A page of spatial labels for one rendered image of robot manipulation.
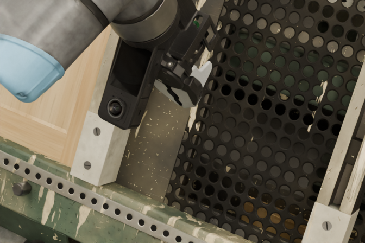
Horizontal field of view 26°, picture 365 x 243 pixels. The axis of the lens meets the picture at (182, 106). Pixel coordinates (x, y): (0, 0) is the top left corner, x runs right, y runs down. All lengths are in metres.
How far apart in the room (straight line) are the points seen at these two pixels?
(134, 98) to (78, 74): 0.65
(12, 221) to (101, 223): 0.21
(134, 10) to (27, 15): 0.11
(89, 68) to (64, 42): 0.77
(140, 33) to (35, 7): 0.13
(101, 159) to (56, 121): 0.16
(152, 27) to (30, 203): 0.81
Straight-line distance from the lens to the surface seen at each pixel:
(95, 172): 1.44
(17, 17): 0.73
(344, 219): 1.29
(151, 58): 0.85
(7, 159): 1.56
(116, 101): 0.87
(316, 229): 1.30
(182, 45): 0.88
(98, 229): 1.48
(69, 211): 1.51
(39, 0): 0.73
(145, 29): 0.80
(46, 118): 1.55
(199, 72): 0.96
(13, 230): 1.63
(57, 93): 1.53
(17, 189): 1.52
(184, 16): 0.88
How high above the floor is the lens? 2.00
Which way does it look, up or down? 43 degrees down
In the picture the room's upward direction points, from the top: straight up
